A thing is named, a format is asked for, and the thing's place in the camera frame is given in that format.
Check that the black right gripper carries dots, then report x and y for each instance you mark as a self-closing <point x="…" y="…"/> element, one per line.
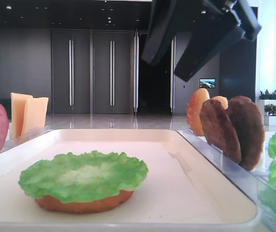
<point x="205" y="43"/>

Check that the brown meat patty front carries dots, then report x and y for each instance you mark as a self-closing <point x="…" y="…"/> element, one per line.
<point x="218" y="129"/>

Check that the brown meat patty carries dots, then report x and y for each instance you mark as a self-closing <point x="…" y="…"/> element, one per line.
<point x="218" y="129"/>
<point x="246" y="118"/>

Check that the brown meat patty rear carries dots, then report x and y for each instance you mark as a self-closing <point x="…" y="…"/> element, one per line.
<point x="246" y="118"/>

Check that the yellow cheese slice front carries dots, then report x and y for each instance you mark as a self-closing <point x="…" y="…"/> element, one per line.
<point x="34" y="114"/>

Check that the yellow cheese slice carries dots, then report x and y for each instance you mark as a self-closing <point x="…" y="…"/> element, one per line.
<point x="18" y="102"/>
<point x="34" y="114"/>

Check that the yellow cheese slice rear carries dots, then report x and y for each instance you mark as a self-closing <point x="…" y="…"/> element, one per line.
<point x="18" y="102"/>

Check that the dark double doors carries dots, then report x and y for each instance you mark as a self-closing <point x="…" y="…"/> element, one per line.
<point x="92" y="72"/>

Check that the white planter with plants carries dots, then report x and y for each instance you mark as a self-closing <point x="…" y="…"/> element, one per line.
<point x="267" y="107"/>

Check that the cream plastic tray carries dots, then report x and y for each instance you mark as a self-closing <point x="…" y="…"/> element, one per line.
<point x="183" y="191"/>

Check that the clear acrylic holder rack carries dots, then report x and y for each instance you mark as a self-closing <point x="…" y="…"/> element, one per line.
<point x="254" y="183"/>

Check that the clear left holder rack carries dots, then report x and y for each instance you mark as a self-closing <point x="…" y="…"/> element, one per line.
<point x="13" y="142"/>

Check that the small wall screen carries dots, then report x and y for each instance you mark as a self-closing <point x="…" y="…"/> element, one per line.
<point x="207" y="83"/>

